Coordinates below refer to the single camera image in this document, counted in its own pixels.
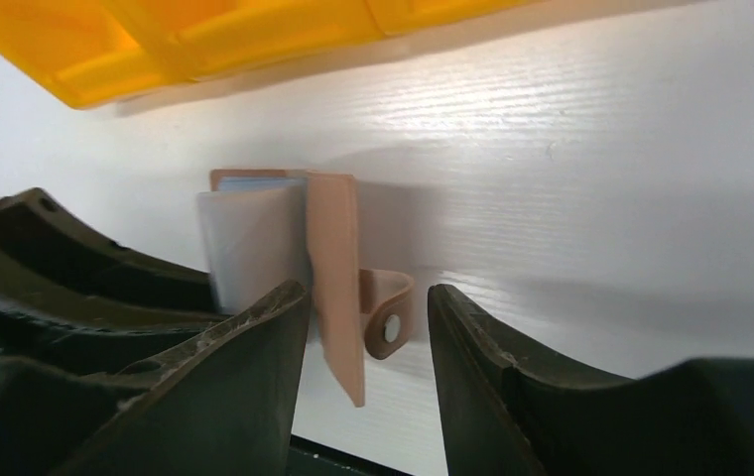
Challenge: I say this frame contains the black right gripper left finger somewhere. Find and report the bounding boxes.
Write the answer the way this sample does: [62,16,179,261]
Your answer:
[0,281,311,475]

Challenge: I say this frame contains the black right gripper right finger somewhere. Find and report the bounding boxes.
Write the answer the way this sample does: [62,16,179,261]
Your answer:
[427,285,754,475]

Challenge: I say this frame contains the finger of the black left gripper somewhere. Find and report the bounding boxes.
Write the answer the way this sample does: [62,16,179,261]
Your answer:
[0,188,224,358]

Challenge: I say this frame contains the tan leather card holder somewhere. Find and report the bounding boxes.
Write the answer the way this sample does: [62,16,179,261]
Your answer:
[196,169,415,408]

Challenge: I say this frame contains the yellow three-compartment plastic bin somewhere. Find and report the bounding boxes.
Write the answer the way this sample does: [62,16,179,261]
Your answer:
[0,0,550,111]

